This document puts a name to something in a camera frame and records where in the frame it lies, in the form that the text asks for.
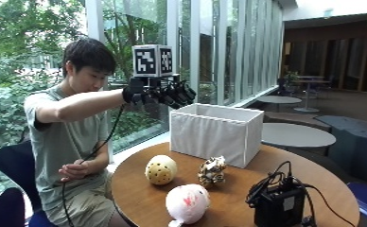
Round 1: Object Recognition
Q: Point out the black glove cable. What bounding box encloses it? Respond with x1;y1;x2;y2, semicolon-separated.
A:
60;103;126;227

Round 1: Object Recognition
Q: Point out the person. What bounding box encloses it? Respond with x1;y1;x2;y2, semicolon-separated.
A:
24;37;127;227

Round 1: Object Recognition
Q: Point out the white marker cube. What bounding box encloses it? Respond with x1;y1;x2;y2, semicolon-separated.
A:
130;44;174;78

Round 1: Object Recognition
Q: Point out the white fabric storage box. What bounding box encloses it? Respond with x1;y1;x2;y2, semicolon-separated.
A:
169;102;265;169

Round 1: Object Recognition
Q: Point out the yellow spotted plush ball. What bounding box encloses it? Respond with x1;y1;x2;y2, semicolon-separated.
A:
145;154;178;186

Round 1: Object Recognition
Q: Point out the small round white table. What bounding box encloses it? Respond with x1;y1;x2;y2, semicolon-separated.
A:
257;95;303;112

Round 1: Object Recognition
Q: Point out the leopard print plush toy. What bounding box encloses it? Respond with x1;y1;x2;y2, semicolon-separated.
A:
197;155;227;189

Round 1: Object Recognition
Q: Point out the pink white plush toy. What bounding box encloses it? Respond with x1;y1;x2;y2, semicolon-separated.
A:
165;183;211;227

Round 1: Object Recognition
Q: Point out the large round white table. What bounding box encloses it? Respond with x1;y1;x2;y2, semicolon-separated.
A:
261;122;337;156

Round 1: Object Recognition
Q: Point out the black electronics box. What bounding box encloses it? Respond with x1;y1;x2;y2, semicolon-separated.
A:
253;184;309;227

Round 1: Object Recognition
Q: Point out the grey bench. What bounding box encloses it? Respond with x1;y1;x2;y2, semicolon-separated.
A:
314;114;367;185

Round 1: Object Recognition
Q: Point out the tall round pedestal table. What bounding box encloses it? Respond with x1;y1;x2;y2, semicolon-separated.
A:
293;79;333;114

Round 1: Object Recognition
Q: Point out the black cable bundle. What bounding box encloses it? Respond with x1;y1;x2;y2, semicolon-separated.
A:
245;160;306;204

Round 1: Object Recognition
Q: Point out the thin black cable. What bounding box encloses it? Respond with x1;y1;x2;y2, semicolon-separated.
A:
302;183;357;227

